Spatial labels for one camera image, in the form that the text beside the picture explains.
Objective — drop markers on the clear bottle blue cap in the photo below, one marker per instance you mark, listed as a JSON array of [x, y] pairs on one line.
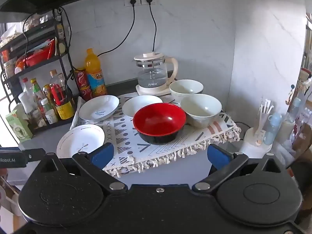
[[290, 124]]

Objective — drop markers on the white cylindrical container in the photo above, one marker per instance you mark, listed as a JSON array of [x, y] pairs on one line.
[[251, 146]]

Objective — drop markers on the small white jar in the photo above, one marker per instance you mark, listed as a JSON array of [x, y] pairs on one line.
[[51, 117]]

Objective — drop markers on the orange juice bottle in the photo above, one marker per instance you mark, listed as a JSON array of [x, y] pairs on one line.
[[93, 70]]

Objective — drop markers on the chili sauce bottle yellow cap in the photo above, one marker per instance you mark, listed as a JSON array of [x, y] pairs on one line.
[[37, 95]]

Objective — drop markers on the oil bottle yellow cap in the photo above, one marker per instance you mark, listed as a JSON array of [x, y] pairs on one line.
[[46, 92]]

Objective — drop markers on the white plate blue script print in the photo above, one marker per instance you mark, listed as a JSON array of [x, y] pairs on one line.
[[97, 107]]

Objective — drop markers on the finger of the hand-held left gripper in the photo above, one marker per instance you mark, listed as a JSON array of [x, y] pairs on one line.
[[33, 154]]

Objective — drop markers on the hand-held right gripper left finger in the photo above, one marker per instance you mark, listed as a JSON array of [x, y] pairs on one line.
[[102, 152]]

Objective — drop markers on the bundle of white sticks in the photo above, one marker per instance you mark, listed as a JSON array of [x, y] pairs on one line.
[[263, 112]]

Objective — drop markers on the red plastic basket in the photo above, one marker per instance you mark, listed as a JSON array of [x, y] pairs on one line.
[[36, 58]]

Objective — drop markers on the glass electric kettle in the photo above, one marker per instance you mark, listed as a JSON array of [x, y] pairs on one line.
[[152, 78]]

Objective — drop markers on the vinegar bottle red cap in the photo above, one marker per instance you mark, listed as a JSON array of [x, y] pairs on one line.
[[24, 100]]

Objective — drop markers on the green carton box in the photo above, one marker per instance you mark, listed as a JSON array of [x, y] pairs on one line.
[[18, 129]]

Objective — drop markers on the patterned fringed table cloth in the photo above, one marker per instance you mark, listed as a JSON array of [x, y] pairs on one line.
[[121, 136]]

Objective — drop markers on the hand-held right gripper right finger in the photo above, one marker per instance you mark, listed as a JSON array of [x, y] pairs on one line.
[[218, 157]]

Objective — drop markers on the red drink can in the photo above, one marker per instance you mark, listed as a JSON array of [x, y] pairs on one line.
[[81, 78], [85, 92]]

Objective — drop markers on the white speckled bowl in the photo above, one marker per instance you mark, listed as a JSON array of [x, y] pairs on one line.
[[199, 107]]

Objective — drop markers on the white plate crossed utensils print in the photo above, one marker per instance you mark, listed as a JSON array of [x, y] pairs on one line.
[[139, 103]]

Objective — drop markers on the blue baby bottle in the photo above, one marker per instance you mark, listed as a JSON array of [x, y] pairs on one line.
[[271, 129]]

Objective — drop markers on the red and black bowl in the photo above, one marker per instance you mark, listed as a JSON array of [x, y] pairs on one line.
[[158, 119]]

